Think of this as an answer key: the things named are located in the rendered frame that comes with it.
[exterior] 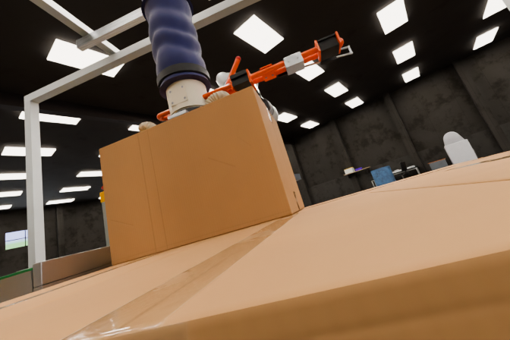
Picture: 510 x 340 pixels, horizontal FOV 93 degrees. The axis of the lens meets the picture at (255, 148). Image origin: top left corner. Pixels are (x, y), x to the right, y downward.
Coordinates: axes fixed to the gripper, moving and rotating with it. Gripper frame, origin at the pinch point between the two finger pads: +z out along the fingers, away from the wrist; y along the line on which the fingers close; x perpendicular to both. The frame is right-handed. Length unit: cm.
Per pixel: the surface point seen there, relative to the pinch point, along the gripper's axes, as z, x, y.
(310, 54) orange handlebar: 12.0, -27.0, 1.6
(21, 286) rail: 46, 68, 52
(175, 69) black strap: 20.6, 23.3, -10.5
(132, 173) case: 30, 42, 27
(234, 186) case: 30, 9, 42
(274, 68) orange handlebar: 12.3, -12.7, 1.3
